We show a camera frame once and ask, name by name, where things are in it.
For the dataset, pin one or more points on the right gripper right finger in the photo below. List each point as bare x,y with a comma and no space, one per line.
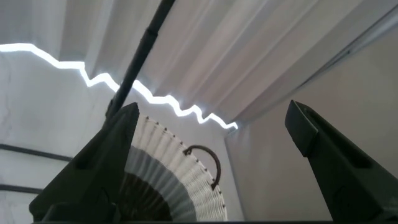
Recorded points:
363,186

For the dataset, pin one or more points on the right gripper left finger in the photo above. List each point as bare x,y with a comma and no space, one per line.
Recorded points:
84,186

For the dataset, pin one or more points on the white laundry basket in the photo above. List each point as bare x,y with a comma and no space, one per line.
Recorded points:
186,180

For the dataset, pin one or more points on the black clothes rack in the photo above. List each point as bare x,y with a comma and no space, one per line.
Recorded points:
140,56

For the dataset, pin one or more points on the white curtain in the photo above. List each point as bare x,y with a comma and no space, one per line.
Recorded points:
217,46

